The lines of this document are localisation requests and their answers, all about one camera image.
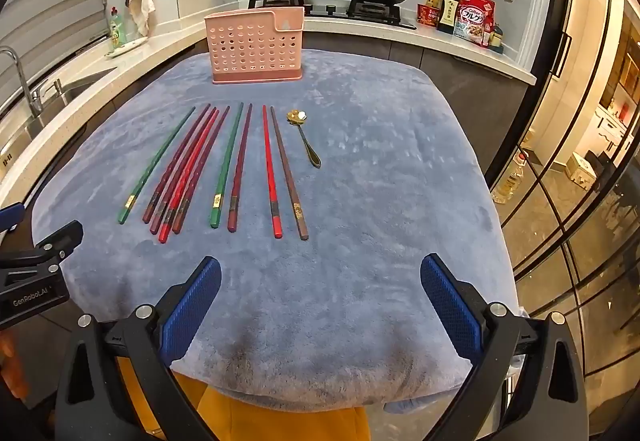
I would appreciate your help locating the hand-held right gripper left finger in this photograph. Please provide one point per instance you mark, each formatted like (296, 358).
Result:
(192, 306)

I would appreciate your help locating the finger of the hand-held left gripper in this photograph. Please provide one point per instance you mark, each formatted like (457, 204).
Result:
(11, 217)
(62, 236)

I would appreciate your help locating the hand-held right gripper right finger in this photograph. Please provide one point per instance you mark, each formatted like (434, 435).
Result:
(450, 306)

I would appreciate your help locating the dark red chopstick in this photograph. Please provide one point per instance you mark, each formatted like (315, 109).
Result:
(241, 166)
(172, 193)
(202, 166)
(177, 161)

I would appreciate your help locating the dark soy sauce bottle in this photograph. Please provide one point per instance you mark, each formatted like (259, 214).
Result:
(447, 13)

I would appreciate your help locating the yellow garment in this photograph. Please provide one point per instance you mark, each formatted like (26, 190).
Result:
(225, 416)

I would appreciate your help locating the red seasoning packet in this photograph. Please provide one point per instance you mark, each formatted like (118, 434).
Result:
(427, 15)

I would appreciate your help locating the glass sliding door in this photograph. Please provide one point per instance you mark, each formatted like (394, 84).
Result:
(575, 221)

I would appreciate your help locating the black gas stove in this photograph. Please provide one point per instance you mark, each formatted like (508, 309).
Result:
(325, 11)

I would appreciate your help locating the steel faucet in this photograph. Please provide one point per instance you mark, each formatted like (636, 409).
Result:
(30, 96)

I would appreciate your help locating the pink perforated utensil holder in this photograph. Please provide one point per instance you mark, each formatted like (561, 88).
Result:
(250, 46)

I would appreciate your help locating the blue-grey plush blanket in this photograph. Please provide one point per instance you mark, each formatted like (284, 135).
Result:
(350, 221)

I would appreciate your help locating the brown chopstick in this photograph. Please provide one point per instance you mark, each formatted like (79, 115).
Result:
(287, 171)

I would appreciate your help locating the gold flower spoon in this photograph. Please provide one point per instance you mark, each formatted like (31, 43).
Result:
(306, 141)

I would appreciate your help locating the green dish soap bottle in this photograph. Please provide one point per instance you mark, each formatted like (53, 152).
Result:
(118, 28)

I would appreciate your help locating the bright red chopstick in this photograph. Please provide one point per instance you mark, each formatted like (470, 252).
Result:
(192, 166)

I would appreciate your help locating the steel sink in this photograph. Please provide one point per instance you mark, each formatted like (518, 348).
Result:
(75, 88)

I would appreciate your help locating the patterned plate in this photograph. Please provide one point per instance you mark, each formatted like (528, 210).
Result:
(125, 48)

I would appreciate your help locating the small dark jar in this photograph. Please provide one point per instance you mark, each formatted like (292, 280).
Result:
(496, 40)

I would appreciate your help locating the red and white cereal bag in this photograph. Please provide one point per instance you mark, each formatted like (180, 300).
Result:
(474, 21)

